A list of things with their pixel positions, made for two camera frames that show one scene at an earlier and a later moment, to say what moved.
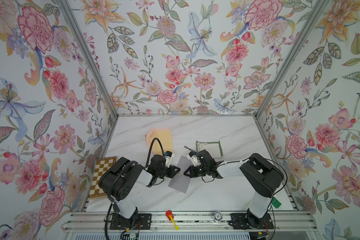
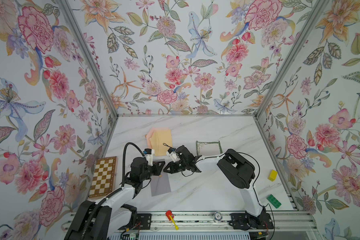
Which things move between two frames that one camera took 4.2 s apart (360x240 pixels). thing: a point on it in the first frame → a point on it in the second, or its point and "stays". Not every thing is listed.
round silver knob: [218, 215] stays
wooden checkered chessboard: [102, 164] stays
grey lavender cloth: [180, 181] → [160, 184]
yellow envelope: [164, 135] stays
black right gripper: [192, 174] → [171, 166]
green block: [276, 203] stays
